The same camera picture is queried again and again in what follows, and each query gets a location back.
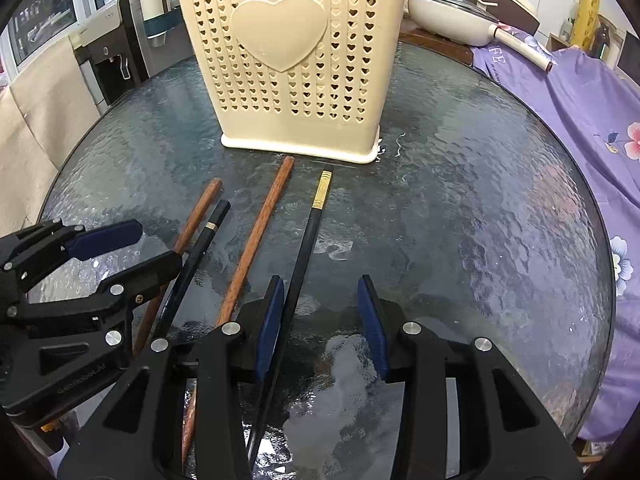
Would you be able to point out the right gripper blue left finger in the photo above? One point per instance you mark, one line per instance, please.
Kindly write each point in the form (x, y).
(269, 319)

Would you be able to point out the dark glass bottle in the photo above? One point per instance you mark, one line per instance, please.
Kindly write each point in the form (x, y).
(601, 41)

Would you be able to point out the wooden side counter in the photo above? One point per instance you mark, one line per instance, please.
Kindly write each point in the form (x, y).
(443, 46)

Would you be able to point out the black chopstick gold band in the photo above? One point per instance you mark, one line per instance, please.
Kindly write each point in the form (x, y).
(186, 275)

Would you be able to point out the cream frying pan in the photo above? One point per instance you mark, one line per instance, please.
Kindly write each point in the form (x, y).
(472, 26)

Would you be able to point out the cream perforated utensil holder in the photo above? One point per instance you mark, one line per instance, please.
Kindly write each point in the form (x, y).
(305, 77)

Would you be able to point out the yellow roll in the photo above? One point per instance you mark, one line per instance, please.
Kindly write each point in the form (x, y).
(585, 23)

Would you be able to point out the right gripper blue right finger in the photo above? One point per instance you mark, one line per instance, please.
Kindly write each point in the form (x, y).
(371, 314)

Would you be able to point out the water dispenser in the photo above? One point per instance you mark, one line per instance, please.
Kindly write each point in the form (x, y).
(117, 50)

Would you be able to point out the white microwave oven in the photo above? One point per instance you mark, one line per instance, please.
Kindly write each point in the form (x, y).
(628, 62)

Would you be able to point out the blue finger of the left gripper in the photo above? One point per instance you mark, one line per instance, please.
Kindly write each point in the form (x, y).
(100, 241)
(115, 292)

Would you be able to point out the beige cloth cover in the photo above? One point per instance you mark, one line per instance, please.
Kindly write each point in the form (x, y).
(45, 112)

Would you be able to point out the white rice cooker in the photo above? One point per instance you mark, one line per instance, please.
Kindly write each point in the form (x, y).
(517, 13)

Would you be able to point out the black chopstick gold tip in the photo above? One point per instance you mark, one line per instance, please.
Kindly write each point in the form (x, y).
(306, 249)

